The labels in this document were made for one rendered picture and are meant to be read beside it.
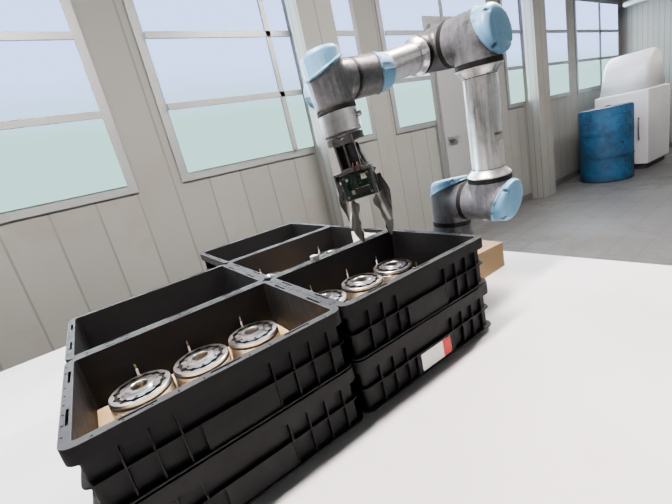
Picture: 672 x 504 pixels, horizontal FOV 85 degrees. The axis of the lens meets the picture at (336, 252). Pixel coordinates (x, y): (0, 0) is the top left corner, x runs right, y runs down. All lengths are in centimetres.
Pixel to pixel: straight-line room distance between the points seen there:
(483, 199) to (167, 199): 193
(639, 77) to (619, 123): 96
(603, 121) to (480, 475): 558
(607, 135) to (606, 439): 546
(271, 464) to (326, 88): 62
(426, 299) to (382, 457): 29
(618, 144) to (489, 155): 502
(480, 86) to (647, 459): 81
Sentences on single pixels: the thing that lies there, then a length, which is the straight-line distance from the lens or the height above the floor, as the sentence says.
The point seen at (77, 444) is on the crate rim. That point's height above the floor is 93.
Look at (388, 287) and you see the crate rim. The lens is 67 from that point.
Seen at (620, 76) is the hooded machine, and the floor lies 128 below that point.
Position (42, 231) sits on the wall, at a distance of 247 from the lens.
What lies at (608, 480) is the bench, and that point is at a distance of 66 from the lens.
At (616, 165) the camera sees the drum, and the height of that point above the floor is 21.
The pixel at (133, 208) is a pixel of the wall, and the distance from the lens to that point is 249.
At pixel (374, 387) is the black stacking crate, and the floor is 75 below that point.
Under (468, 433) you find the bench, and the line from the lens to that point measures 70.
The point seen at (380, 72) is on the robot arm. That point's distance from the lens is 78.
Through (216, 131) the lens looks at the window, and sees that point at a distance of 264.
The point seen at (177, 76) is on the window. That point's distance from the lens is 265.
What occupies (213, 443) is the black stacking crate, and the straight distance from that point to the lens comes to 59.
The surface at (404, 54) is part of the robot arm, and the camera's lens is 104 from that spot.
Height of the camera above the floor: 118
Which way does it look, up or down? 15 degrees down
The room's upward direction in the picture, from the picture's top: 13 degrees counter-clockwise
